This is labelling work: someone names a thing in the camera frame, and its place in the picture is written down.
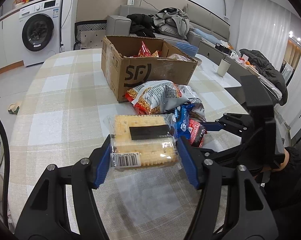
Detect grey sofa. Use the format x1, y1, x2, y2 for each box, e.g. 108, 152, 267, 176
106, 4, 230, 47

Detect red oreo cookie pack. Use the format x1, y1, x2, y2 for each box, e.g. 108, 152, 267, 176
188, 119, 207, 148

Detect white cup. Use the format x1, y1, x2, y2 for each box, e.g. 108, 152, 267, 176
217, 59, 231, 77

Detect red cone snack bag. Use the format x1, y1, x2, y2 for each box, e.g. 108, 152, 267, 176
134, 41, 160, 57

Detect white marble coffee table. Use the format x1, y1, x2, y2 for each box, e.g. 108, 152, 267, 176
194, 54, 242, 88

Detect white curtain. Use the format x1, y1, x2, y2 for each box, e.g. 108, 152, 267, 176
237, 0, 291, 69

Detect blue stacked bowls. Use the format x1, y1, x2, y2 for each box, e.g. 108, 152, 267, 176
175, 42, 199, 57

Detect person's right hand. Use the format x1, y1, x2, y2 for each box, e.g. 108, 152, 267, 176
272, 149, 290, 172

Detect black jacket on sofa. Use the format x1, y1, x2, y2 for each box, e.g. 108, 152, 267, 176
127, 14, 155, 38

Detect brown SF cardboard box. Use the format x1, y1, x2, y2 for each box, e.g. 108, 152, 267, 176
101, 36, 197, 102

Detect beige plates stack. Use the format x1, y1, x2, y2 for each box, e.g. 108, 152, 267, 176
194, 56, 202, 66

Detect grey clothes pile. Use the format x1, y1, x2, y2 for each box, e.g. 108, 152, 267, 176
152, 8, 191, 40

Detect clear cracker pack black label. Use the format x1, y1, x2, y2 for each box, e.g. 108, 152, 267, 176
105, 114, 179, 170

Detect white front-load washing machine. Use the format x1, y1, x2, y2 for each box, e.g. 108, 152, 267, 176
19, 0, 63, 67

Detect dark jacket on bench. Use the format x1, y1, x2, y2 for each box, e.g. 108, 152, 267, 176
239, 49, 288, 106

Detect black patterned playpen fence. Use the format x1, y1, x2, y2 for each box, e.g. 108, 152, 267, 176
73, 20, 107, 50

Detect red white noodle snack bag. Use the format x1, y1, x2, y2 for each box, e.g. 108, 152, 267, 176
125, 80, 188, 115

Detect light blue pillow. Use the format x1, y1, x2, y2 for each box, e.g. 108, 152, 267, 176
193, 28, 222, 44

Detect blue oreo cookie pack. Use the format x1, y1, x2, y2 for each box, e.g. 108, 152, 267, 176
174, 103, 200, 140

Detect clear-wrapped orange bread loaf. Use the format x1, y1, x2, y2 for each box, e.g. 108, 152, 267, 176
168, 54, 192, 62

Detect beige green slipper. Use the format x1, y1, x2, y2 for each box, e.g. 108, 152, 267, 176
7, 101, 22, 114

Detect purple silver snack bag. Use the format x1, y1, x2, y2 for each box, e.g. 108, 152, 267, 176
178, 85, 206, 122

